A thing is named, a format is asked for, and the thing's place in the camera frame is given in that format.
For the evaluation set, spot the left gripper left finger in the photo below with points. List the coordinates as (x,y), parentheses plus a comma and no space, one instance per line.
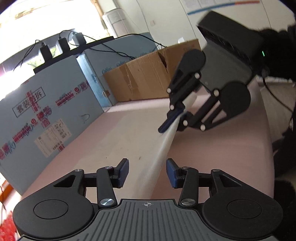
(108,178)

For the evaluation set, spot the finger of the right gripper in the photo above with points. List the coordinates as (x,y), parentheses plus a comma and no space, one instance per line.
(222,105)
(185,80)

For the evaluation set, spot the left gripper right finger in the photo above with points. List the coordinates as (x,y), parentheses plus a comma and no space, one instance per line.
(186,179)

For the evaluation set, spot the white fabric shopping bag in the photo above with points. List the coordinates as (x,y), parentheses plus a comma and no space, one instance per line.
(130,130)

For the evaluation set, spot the black sleeved right forearm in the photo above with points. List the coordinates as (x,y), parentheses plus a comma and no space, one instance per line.
(278,53)

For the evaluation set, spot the red patterned paper bag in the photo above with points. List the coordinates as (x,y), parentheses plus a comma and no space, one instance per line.
(8,229)

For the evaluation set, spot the open brown storage carton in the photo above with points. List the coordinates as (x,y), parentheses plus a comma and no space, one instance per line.
(148,76)

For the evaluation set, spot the white air conditioner unit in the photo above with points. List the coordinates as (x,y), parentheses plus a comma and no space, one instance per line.
(117,23)

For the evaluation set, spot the large blue printed carton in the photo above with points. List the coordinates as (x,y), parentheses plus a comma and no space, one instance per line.
(41,117)

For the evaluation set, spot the orange tray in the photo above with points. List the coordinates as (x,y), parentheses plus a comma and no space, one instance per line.
(6,190)

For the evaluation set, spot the black power adapter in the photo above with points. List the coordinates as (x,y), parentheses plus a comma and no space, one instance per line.
(79,39)
(45,52)
(62,45)

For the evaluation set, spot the black shelf board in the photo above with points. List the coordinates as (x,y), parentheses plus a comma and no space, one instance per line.
(74,52)

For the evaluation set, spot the wall information poster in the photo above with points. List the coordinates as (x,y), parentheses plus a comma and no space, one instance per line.
(197,6)

